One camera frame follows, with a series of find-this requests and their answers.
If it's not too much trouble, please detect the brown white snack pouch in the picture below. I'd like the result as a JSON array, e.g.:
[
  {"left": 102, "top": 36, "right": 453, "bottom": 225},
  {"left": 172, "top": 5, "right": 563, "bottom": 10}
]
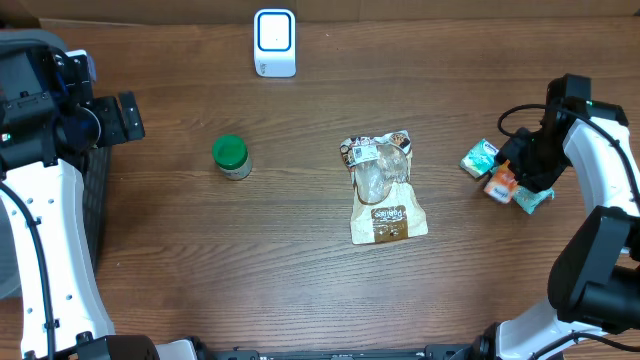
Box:
[{"left": 339, "top": 130, "right": 428, "bottom": 245}]

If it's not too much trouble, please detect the orange Kleenex tissue pack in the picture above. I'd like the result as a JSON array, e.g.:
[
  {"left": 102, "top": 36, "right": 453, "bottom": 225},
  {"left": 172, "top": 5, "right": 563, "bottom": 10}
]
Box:
[{"left": 484, "top": 160, "right": 518, "bottom": 204}]

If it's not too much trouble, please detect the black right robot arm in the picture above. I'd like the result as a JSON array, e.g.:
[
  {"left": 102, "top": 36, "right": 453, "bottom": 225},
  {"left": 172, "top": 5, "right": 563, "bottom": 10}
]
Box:
[{"left": 454, "top": 74, "right": 639, "bottom": 359}]

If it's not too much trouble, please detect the green lid jar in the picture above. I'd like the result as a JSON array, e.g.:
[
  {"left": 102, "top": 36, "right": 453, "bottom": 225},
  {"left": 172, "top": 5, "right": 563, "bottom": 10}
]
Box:
[{"left": 212, "top": 134, "right": 252, "bottom": 180}]

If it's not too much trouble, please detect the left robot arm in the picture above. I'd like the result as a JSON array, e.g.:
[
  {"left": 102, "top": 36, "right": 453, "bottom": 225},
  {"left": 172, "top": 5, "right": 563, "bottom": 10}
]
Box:
[{"left": 1, "top": 36, "right": 207, "bottom": 360}]

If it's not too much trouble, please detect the teal wet wipes pack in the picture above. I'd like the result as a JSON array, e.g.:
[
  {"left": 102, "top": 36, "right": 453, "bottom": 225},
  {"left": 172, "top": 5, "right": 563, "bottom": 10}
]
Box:
[{"left": 513, "top": 186, "right": 555, "bottom": 215}]

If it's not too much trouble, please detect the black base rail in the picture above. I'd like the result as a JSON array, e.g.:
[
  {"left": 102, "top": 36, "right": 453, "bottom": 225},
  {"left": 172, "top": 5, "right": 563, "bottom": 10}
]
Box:
[{"left": 206, "top": 344, "right": 471, "bottom": 360}]

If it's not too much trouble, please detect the grey plastic mesh basket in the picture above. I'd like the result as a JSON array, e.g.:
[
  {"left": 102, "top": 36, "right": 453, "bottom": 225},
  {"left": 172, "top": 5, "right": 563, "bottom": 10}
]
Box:
[{"left": 0, "top": 28, "right": 112, "bottom": 301}]

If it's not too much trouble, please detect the white barcode scanner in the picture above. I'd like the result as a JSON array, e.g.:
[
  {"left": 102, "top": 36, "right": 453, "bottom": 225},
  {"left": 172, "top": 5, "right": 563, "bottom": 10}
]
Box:
[{"left": 253, "top": 8, "right": 297, "bottom": 78}]

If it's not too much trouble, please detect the teal Kleenex tissue pack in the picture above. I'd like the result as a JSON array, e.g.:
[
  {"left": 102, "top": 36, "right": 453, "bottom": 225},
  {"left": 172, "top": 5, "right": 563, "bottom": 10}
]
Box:
[{"left": 460, "top": 139, "right": 499, "bottom": 178}]

